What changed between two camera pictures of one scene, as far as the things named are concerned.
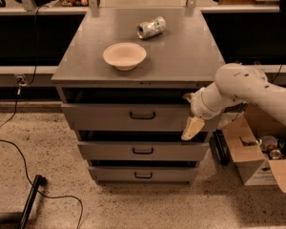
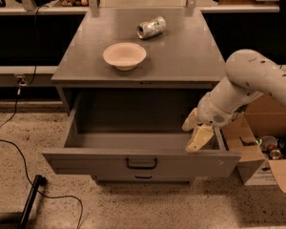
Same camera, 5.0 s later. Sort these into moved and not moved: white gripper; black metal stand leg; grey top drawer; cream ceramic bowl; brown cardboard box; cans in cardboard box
Moved: grey top drawer; white gripper
Not moved: cream ceramic bowl; black metal stand leg; brown cardboard box; cans in cardboard box
